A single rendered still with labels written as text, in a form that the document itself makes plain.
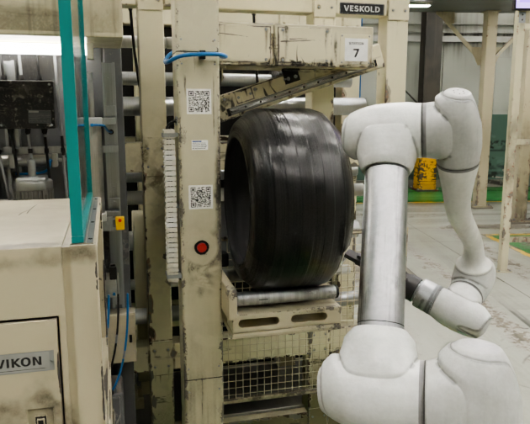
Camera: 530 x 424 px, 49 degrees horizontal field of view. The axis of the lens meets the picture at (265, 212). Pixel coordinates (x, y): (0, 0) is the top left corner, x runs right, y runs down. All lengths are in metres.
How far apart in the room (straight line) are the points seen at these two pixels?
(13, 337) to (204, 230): 0.92
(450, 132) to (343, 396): 0.64
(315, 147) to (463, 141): 0.49
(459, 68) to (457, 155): 10.64
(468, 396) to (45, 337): 0.76
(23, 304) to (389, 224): 0.76
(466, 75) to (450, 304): 10.52
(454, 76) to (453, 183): 10.56
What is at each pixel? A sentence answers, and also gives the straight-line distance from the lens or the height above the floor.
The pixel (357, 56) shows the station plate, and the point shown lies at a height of 1.68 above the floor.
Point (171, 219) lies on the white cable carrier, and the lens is 1.84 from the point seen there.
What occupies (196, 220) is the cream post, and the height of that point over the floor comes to 1.15.
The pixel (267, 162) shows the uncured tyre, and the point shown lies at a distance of 1.69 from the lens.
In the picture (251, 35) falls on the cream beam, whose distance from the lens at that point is 2.12.
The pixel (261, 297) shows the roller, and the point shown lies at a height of 0.91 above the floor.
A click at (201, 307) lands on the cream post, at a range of 1.91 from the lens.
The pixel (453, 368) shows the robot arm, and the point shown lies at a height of 1.00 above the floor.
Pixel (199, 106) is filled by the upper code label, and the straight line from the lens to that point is 1.81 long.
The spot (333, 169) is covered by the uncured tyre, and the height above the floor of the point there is 1.31.
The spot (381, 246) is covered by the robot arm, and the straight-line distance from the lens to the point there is 1.31.
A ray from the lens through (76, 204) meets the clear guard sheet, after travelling 1.00.
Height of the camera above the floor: 1.49
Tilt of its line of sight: 10 degrees down
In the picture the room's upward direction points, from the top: straight up
